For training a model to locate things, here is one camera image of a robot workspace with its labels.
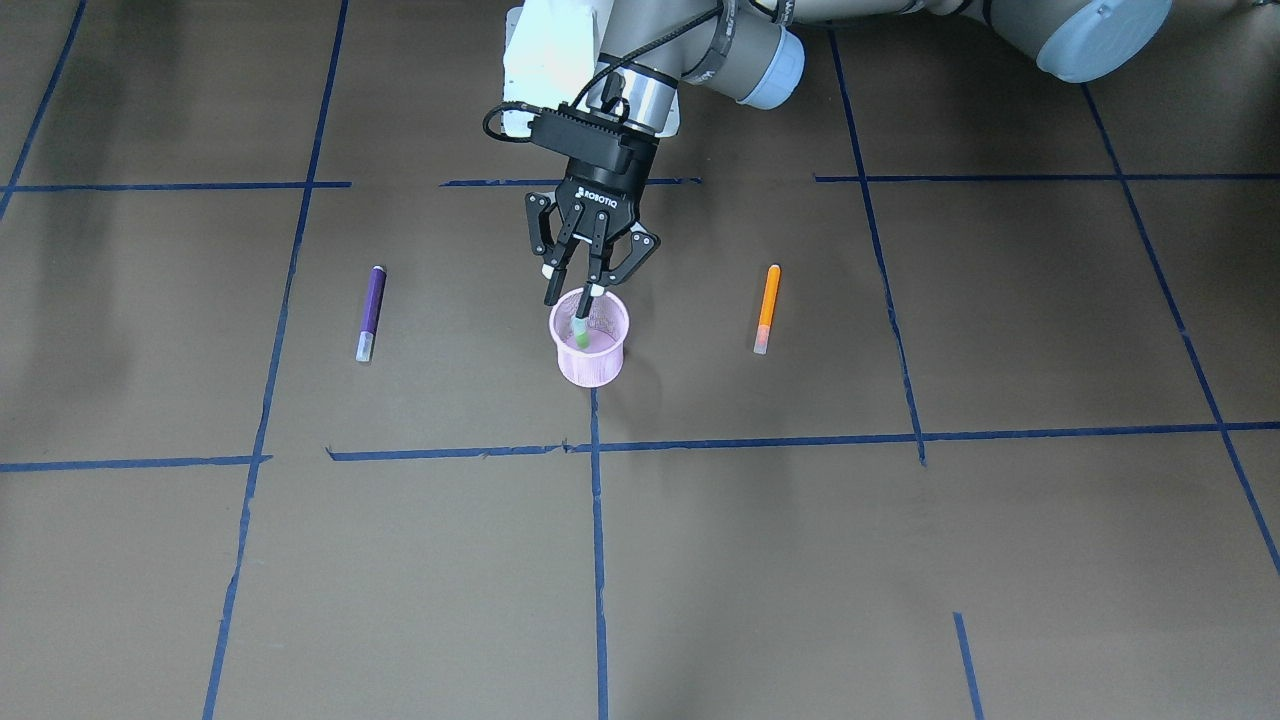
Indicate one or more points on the green highlighter pen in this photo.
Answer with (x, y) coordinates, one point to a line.
(582, 335)

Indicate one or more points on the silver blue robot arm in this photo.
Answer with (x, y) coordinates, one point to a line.
(597, 83)

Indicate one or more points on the purple highlighter pen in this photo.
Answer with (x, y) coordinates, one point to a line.
(370, 318)

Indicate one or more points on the pink mesh pen holder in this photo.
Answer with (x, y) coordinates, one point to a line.
(601, 361)

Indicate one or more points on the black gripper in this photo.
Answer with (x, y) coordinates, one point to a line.
(606, 183)

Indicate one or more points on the orange highlighter pen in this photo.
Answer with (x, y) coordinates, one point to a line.
(765, 318)

